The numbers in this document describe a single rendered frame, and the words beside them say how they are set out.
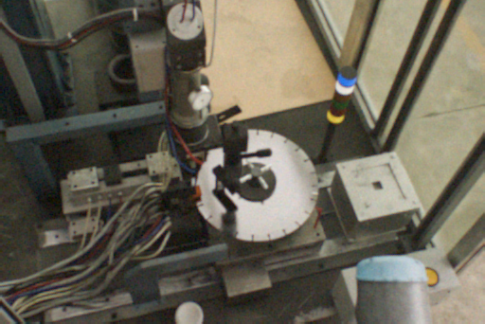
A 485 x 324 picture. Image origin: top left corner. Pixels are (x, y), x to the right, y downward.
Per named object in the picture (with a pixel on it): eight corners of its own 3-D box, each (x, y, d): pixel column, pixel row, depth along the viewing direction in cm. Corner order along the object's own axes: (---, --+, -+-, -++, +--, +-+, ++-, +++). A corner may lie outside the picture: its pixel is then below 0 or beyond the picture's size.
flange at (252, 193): (250, 156, 155) (251, 152, 152) (284, 178, 151) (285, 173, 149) (224, 185, 149) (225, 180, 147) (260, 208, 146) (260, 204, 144)
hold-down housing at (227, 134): (243, 163, 139) (247, 113, 122) (245, 180, 137) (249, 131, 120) (220, 164, 138) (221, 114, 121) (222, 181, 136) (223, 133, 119)
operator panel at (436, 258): (423, 266, 161) (441, 245, 149) (440, 304, 156) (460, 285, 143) (330, 290, 156) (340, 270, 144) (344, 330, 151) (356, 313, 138)
